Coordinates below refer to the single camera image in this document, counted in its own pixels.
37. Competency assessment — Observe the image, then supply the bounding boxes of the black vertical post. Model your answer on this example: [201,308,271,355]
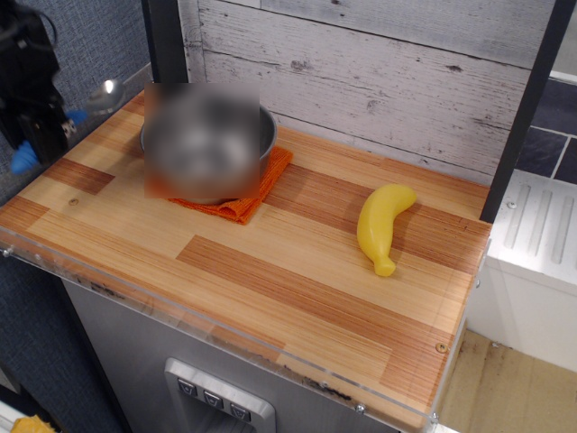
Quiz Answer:
[141,0,188,84]
[480,0,576,223]

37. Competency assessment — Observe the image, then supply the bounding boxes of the silver toy fridge cabinet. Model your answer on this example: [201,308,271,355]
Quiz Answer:
[64,281,393,432]

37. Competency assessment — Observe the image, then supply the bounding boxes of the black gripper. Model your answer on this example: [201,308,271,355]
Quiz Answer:
[1,8,75,165]

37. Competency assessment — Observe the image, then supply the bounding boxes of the white toy sink counter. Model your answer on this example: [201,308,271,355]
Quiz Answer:
[467,170,576,371]

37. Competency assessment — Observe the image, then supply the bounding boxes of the steel bowl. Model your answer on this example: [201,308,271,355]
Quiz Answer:
[140,83,277,205]

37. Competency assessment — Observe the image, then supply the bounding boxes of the yellow toy banana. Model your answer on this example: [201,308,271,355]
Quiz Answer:
[357,184,417,277]

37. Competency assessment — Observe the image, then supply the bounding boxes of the black left vertical post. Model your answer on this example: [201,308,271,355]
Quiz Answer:
[141,0,188,84]

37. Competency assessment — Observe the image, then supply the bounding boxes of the black right vertical post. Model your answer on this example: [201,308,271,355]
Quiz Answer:
[480,0,576,223]

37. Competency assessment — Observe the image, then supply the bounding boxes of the silver dispenser button panel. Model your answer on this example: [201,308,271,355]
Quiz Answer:
[164,357,277,432]

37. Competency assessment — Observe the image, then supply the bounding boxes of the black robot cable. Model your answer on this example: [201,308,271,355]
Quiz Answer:
[35,8,60,51]

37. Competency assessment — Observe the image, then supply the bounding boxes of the blue handled metal spoon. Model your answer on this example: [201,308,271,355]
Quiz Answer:
[10,79,125,174]

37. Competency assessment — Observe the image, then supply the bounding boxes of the orange cloth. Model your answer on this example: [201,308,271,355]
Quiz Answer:
[169,147,293,225]

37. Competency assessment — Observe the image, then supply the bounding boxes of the yellow object bottom left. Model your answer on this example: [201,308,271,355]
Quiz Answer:
[10,416,56,433]

